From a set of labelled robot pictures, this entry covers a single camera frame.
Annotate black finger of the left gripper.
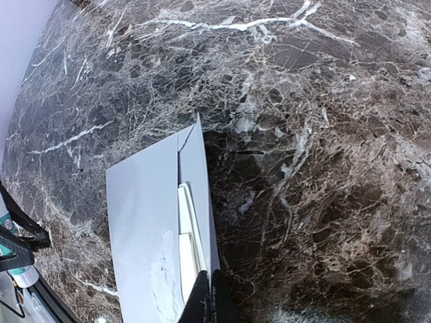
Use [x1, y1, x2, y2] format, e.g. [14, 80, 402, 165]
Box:
[1, 226, 34, 272]
[0, 183, 50, 251]

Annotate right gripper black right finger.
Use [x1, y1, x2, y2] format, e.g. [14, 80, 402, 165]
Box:
[211, 269, 239, 323]

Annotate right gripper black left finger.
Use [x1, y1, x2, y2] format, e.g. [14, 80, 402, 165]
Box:
[180, 271, 211, 323]

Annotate green glue stick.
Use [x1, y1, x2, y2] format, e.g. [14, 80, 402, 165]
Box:
[1, 208, 39, 289]

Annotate grey envelope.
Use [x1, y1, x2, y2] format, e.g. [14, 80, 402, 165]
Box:
[106, 122, 220, 322]

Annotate black front rail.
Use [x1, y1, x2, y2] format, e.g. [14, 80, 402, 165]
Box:
[29, 271, 81, 323]

